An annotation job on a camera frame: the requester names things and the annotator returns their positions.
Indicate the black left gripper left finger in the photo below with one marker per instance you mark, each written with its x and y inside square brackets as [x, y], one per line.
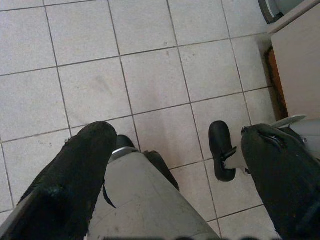
[62, 180]

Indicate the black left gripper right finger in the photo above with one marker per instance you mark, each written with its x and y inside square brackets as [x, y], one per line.
[282, 175]

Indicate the black right robot foot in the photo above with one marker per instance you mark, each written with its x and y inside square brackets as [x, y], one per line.
[218, 142]

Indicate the silver left robot leg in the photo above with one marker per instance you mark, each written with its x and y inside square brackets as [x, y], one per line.
[145, 200]

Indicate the beige cabinet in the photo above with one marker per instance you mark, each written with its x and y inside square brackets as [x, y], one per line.
[297, 70]

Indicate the grey plastic bin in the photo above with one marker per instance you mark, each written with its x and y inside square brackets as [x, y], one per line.
[268, 12]

